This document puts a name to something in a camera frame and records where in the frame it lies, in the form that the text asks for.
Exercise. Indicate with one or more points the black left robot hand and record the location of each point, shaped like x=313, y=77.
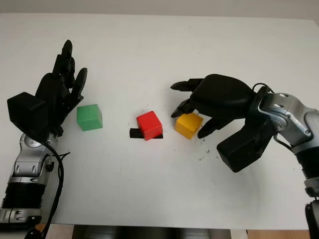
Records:
x=54, y=93

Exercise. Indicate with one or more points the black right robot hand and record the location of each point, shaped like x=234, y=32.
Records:
x=221, y=97

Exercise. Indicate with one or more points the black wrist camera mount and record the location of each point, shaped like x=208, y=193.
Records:
x=239, y=149
x=25, y=110

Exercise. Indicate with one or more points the black tape strip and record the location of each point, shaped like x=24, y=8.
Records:
x=135, y=133

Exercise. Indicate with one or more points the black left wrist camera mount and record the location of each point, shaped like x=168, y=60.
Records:
x=25, y=110

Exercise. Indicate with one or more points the red wooden block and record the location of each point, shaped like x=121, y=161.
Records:
x=149, y=125

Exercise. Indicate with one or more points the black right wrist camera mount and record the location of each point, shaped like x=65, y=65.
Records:
x=239, y=149

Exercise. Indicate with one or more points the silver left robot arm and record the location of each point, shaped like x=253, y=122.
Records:
x=26, y=170

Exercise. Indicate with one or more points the yellow wooden block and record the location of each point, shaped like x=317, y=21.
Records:
x=188, y=125

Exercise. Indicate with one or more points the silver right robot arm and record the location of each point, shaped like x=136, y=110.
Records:
x=294, y=124

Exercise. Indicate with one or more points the green wooden block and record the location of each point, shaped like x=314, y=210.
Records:
x=89, y=117

